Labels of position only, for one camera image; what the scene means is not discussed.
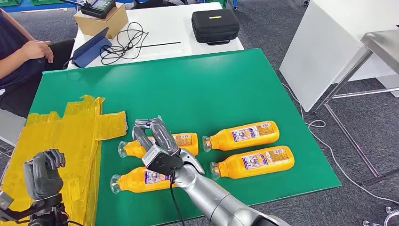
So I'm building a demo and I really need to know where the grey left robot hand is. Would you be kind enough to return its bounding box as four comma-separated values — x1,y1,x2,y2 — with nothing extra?
23,148,66,202

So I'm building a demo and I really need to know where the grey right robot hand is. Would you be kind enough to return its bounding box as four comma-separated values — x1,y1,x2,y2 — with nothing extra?
132,115,182,157

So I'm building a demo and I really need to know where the person's right hand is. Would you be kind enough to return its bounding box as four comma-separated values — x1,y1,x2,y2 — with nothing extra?
20,40,54,64

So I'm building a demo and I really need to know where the orange plastic bottle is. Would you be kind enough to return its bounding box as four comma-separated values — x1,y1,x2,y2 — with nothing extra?
210,145,295,181
118,132,199,159
110,166,178,194
202,121,280,153

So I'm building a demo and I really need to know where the person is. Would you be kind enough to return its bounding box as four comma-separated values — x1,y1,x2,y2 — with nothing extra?
0,8,75,119

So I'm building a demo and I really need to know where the blue metal shelf rack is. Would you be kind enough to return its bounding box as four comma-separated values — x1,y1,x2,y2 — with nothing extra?
8,0,82,14

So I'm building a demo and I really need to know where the green table board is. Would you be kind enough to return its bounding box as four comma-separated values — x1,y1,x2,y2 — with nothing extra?
28,48,342,226

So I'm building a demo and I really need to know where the green plastic crate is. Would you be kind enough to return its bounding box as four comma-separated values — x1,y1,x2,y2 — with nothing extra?
0,0,23,8
30,0,66,6

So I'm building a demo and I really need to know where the yellow tape sheet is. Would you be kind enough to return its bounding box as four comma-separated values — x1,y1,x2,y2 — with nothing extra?
0,95,128,226

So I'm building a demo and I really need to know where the blue tablet case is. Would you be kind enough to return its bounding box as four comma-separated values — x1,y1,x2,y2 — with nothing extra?
71,27,113,69

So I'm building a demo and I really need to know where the grey side table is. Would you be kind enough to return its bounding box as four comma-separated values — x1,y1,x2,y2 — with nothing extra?
0,107,27,157

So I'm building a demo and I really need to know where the cardboard box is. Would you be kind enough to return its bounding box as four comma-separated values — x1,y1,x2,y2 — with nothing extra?
73,2,129,40

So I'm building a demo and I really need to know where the black remote controller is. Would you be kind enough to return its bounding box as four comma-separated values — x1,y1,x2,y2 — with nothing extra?
59,0,117,20

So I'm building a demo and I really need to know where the thin black rod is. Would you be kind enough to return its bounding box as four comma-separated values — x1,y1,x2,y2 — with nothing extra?
136,41,182,49

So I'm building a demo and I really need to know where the white table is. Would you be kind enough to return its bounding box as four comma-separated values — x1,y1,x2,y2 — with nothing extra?
67,2,245,70

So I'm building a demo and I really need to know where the black carrying case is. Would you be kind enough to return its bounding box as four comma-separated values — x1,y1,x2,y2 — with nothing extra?
191,8,240,46

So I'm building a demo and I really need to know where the white cabinet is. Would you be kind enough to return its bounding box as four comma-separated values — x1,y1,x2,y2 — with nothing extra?
279,0,399,113

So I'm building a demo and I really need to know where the chrome chair base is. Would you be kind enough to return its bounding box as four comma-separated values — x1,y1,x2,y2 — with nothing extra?
362,206,399,226

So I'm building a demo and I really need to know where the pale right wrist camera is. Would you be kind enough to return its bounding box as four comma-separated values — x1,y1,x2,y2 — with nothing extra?
142,145,165,167

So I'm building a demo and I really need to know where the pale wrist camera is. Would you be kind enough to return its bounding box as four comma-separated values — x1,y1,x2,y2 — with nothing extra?
0,191,15,213
142,145,165,167

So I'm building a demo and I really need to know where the black right camera bracket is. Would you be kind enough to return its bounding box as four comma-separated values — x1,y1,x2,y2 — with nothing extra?
146,152,185,177

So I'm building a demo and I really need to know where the black camera bracket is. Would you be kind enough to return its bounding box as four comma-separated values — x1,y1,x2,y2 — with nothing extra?
146,152,185,177
0,199,63,223

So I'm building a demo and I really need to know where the black left camera bracket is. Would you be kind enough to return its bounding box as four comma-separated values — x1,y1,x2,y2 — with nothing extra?
0,199,63,223

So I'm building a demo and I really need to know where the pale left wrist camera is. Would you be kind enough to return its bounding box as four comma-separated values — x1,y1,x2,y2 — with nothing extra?
0,191,15,213

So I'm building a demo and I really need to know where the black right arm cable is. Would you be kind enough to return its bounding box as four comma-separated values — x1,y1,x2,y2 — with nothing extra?
168,169,187,226

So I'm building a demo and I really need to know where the black tangled cable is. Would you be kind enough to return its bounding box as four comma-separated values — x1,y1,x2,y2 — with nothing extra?
99,22,150,65

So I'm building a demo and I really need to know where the white floor cable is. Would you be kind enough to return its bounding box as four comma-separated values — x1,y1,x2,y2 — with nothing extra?
282,82,399,205

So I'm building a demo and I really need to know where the steel frame table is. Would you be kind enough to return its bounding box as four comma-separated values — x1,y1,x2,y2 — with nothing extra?
311,29,399,188

